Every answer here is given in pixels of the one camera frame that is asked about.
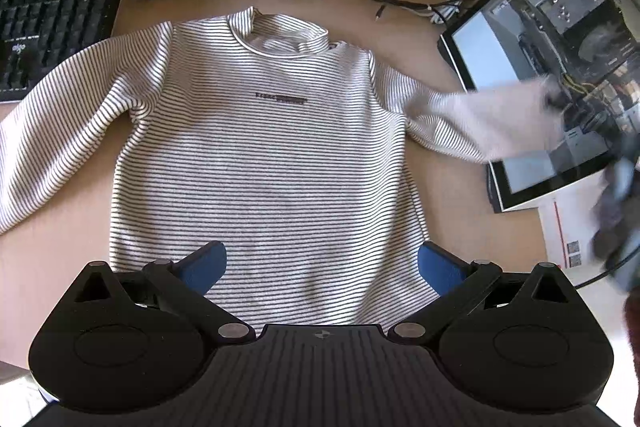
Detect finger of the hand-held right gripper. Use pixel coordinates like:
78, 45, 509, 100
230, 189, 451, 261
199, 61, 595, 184
602, 155, 640, 208

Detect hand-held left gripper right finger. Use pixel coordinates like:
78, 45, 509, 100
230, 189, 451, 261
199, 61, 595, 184
387, 241, 571, 344

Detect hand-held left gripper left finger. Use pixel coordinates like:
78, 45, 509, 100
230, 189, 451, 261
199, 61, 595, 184
74, 241, 256, 344

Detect striped white sweater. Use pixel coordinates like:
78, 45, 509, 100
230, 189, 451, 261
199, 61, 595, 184
0, 6, 563, 327

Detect person's right forearm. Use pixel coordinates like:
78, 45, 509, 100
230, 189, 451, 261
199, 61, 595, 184
623, 291, 640, 427

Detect white paper with red lines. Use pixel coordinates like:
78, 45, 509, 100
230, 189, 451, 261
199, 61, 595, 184
539, 184, 640, 289

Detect flat monitor with lit screen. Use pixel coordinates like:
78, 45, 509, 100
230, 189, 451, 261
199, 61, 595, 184
437, 0, 640, 214

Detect black keyboard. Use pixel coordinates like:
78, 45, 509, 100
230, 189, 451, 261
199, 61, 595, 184
0, 0, 127, 102

